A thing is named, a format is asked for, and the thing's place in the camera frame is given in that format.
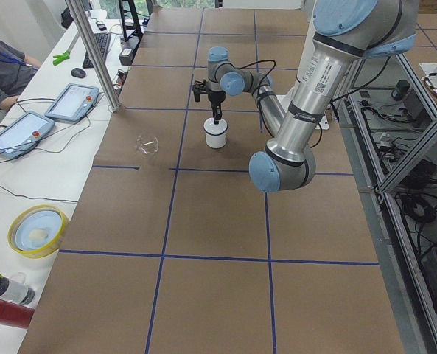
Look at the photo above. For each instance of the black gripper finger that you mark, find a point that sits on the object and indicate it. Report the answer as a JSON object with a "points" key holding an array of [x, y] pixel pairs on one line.
{"points": [[217, 114]]}

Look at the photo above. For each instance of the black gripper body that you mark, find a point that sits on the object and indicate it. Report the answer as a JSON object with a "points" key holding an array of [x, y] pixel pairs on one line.
{"points": [[216, 98]]}

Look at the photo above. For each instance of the white small dish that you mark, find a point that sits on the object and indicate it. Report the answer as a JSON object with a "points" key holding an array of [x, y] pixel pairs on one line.
{"points": [[215, 128]]}

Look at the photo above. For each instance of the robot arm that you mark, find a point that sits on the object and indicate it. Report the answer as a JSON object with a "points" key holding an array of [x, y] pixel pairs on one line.
{"points": [[345, 31]]}

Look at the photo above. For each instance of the white enamel mug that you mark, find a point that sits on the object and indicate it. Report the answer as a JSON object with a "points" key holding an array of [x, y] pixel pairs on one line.
{"points": [[216, 142]]}

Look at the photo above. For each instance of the black computer mouse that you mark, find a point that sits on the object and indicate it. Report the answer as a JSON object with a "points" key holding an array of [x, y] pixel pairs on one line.
{"points": [[78, 73]]}

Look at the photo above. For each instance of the far teach pendant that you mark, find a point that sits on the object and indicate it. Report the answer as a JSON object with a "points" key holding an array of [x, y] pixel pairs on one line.
{"points": [[73, 103]]}

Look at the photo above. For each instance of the teach pendant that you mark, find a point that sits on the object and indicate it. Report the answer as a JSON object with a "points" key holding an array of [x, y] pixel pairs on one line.
{"points": [[73, 103], [24, 134]]}

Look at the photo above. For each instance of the green clamp tool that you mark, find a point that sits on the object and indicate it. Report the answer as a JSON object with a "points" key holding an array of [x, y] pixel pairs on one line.
{"points": [[58, 59]]}

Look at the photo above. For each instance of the near teach pendant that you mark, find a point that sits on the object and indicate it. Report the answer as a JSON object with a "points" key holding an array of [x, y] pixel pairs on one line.
{"points": [[24, 134]]}

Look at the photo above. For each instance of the seated person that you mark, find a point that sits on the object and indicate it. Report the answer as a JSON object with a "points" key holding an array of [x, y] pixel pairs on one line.
{"points": [[16, 71]]}

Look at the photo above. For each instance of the yellow rimmed bowl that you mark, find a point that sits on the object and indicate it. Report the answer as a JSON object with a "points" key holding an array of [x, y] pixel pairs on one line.
{"points": [[38, 231]]}

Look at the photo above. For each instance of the clear water bottle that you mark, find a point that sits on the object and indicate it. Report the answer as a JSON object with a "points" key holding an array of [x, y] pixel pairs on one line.
{"points": [[15, 291]]}

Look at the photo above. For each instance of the red bottle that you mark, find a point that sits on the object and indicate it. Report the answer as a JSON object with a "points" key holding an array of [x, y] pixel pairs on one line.
{"points": [[15, 315]]}

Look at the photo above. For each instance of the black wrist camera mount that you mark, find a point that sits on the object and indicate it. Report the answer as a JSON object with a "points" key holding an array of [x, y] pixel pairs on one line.
{"points": [[199, 88]]}

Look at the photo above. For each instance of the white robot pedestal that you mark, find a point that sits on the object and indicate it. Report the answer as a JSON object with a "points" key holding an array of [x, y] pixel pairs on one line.
{"points": [[300, 88]]}

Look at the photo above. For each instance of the aluminium frame post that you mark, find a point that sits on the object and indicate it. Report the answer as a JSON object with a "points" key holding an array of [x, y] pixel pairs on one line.
{"points": [[87, 35]]}

